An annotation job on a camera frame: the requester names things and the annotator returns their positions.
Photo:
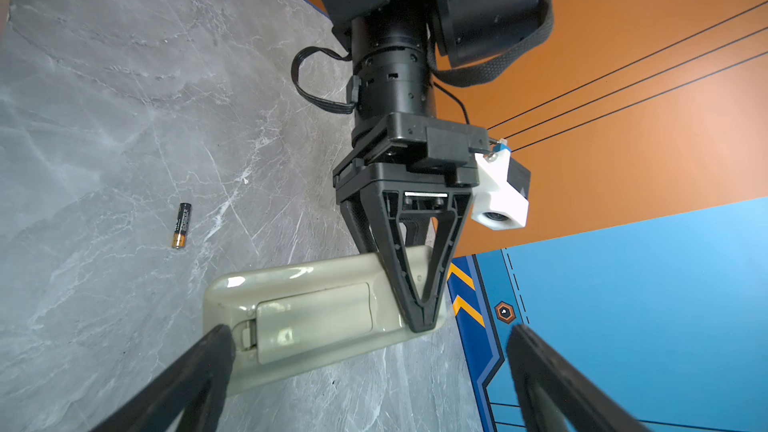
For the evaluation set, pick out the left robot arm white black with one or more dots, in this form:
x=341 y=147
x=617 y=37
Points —
x=403 y=51

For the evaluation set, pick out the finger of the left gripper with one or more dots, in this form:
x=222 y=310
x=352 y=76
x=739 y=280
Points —
x=358 y=223
x=417 y=233

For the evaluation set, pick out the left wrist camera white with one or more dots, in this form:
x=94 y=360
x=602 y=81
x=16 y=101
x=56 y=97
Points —
x=500 y=201

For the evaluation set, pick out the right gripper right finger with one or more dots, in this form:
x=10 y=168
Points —
x=554 y=396

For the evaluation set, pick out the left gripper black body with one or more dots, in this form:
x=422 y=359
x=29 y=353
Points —
x=412 y=153

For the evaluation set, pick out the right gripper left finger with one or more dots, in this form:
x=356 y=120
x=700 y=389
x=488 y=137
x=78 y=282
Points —
x=190 y=393

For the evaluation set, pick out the AA battery near front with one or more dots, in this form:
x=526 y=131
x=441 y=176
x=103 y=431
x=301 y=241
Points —
x=182 y=225

